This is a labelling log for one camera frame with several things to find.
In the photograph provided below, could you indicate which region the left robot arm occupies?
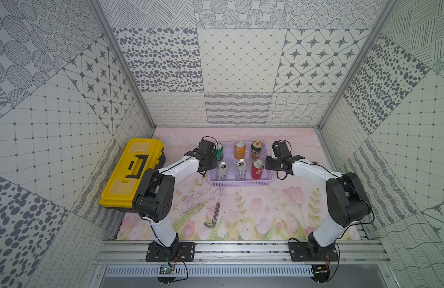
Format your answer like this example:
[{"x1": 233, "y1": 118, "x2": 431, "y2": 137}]
[{"x1": 133, "y1": 136, "x2": 218, "y2": 249}]

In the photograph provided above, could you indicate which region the white slotted cable duct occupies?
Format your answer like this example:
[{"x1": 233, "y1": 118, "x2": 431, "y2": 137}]
[{"x1": 104, "y1": 264, "x2": 313, "y2": 277}]

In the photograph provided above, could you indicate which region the red cola can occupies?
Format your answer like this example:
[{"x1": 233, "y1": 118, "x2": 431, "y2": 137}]
[{"x1": 251, "y1": 159, "x2": 265, "y2": 180}]

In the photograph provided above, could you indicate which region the yellow plastic toolbox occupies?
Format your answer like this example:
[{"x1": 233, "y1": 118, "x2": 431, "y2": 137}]
[{"x1": 99, "y1": 138, "x2": 166, "y2": 212}]

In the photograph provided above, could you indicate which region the orange soda can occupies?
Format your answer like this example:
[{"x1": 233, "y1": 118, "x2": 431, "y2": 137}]
[{"x1": 234, "y1": 140, "x2": 246, "y2": 160}]

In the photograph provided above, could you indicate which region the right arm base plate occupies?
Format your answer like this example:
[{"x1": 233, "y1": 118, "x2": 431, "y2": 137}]
[{"x1": 288, "y1": 241, "x2": 340, "y2": 262}]

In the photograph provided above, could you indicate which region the purple perforated plastic basket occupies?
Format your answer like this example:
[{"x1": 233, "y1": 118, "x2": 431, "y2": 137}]
[{"x1": 209, "y1": 140, "x2": 273, "y2": 187}]

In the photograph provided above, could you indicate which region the green soda can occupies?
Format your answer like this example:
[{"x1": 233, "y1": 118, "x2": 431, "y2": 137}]
[{"x1": 216, "y1": 142, "x2": 224, "y2": 162}]

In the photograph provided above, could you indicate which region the green gold-top drink can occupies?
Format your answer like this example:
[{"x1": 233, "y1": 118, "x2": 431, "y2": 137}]
[{"x1": 250, "y1": 140, "x2": 263, "y2": 159}]

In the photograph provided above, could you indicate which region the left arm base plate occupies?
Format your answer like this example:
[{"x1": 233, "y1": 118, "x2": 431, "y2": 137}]
[{"x1": 146, "y1": 241, "x2": 196, "y2": 262}]

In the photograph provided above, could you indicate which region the left green circuit board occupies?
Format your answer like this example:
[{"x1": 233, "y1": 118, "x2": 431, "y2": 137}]
[{"x1": 159, "y1": 265, "x2": 174, "y2": 276}]

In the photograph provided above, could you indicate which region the grey metal allen key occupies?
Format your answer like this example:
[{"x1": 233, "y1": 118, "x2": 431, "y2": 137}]
[{"x1": 204, "y1": 202, "x2": 220, "y2": 229}]

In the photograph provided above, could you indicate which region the silver slim drink can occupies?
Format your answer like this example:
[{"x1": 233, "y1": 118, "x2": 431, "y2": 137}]
[{"x1": 216, "y1": 162, "x2": 229, "y2": 181}]

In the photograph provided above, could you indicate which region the aluminium mounting rail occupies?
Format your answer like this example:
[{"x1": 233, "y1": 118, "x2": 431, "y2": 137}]
[{"x1": 93, "y1": 240, "x2": 390, "y2": 265}]

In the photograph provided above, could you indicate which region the right circuit board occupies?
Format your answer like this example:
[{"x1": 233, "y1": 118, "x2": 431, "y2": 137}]
[{"x1": 311, "y1": 265, "x2": 330, "y2": 283}]

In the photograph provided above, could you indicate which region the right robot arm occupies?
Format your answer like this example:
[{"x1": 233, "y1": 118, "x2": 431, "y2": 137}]
[{"x1": 265, "y1": 140, "x2": 373, "y2": 259}]

